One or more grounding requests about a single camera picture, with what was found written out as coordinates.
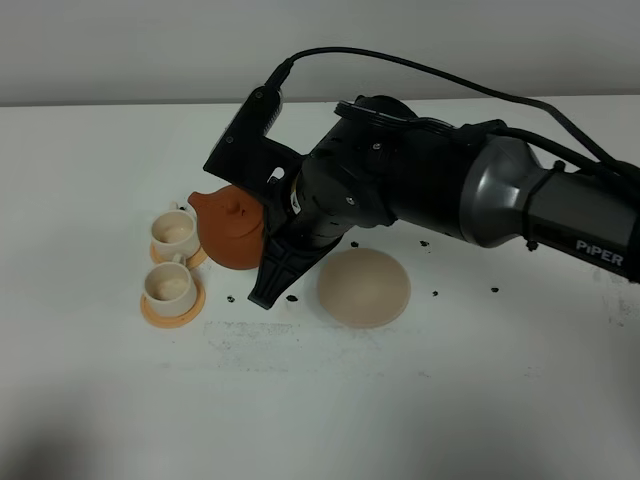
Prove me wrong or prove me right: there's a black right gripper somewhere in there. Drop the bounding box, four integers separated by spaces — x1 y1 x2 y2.
248 149 398 309

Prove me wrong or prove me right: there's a brown clay teapot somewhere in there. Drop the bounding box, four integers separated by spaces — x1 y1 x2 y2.
188 185 264 270

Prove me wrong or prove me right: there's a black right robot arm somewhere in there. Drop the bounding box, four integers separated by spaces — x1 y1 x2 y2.
246 96 639 309

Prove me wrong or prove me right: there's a beige round teapot saucer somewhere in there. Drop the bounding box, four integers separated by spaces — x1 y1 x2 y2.
316 248 411 328

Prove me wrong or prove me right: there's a far orange coaster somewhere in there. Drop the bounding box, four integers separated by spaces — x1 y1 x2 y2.
149 244 208 270

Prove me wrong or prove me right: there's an orange coaster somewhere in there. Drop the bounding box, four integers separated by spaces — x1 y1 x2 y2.
140 279 206 329
149 244 208 270

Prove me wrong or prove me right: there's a far white teacup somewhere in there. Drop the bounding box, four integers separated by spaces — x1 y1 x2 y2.
150 202 200 260

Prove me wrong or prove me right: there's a white teacup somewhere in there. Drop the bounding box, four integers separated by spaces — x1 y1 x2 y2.
150 202 200 260
143 254 197 317

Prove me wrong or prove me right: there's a near white teacup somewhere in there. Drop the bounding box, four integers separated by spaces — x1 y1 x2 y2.
143 254 197 317

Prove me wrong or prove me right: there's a near orange coaster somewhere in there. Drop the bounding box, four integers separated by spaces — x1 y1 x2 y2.
140 279 206 329

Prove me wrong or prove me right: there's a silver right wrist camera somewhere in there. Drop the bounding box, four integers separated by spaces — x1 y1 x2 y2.
203 86 303 205

